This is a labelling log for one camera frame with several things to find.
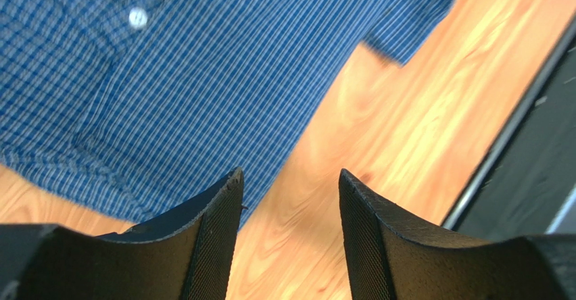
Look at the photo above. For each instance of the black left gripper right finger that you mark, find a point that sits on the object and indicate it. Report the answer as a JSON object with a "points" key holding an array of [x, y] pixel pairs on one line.
{"points": [[393, 254]]}

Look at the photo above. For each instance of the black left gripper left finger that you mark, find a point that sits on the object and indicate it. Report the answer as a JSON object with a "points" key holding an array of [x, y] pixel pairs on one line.
{"points": [[184, 253]]}

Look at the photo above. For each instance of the blue checked long sleeve shirt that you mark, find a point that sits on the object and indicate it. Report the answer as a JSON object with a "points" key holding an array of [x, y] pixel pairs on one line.
{"points": [[131, 107]]}

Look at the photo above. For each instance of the aluminium rail frame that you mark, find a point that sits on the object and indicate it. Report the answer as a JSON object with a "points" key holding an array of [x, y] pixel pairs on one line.
{"points": [[525, 184]]}

